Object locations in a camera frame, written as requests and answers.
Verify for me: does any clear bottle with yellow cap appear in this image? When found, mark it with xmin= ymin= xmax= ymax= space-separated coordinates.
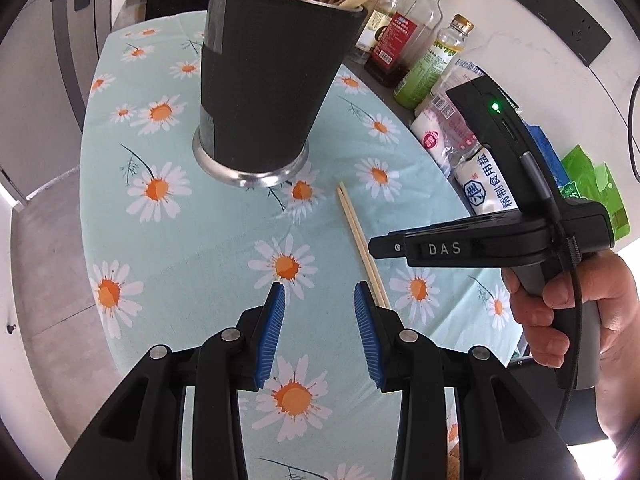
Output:
xmin=354 ymin=0 xmax=417 ymax=63

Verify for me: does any person's right hand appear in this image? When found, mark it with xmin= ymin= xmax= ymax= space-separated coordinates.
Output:
xmin=502 ymin=252 xmax=640 ymax=441

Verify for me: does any green packet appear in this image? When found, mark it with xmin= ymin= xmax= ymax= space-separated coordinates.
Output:
xmin=560 ymin=145 xmax=632 ymax=241

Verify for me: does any clear bottle with gold cap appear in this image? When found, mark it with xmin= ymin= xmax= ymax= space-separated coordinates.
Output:
xmin=400 ymin=0 xmax=453 ymax=73

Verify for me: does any blue packet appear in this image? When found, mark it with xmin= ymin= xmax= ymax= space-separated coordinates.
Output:
xmin=525 ymin=122 xmax=571 ymax=198

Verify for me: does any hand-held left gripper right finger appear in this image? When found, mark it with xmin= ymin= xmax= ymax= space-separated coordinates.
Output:
xmin=353 ymin=281 xmax=576 ymax=480

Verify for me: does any green label oil bottle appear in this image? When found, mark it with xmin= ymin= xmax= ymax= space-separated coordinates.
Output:
xmin=392 ymin=14 xmax=476 ymax=111

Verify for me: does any dark sauce bottle red label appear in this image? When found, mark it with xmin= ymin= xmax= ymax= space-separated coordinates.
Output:
xmin=365 ymin=10 xmax=418 ymax=88

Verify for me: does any black power strip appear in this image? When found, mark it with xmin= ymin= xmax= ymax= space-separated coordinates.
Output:
xmin=506 ymin=0 xmax=613 ymax=67

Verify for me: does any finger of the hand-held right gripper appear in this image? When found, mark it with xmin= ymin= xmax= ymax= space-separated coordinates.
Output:
xmin=368 ymin=232 xmax=408 ymax=262

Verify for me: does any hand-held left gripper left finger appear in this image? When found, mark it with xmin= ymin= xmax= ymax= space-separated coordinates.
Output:
xmin=55 ymin=282 xmax=287 ymax=480

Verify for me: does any daisy print tablecloth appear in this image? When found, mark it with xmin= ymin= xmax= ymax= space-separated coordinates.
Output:
xmin=80 ymin=10 xmax=523 ymax=480

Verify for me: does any wooden chopstick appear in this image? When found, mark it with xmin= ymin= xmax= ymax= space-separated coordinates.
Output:
xmin=340 ymin=182 xmax=392 ymax=309
xmin=336 ymin=186 xmax=383 ymax=306

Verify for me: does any white packet with red logo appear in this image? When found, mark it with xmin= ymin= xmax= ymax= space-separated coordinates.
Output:
xmin=410 ymin=107 xmax=463 ymax=171

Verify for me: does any white salt bag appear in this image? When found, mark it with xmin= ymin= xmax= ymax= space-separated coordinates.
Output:
xmin=454 ymin=145 xmax=521 ymax=218

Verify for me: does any clear pink printed packet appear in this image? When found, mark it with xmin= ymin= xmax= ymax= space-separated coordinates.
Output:
xmin=430 ymin=57 xmax=486 ymax=161

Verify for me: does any black metal-rimmed utensil cup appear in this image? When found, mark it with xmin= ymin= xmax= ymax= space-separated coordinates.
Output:
xmin=192 ymin=0 xmax=369 ymax=188

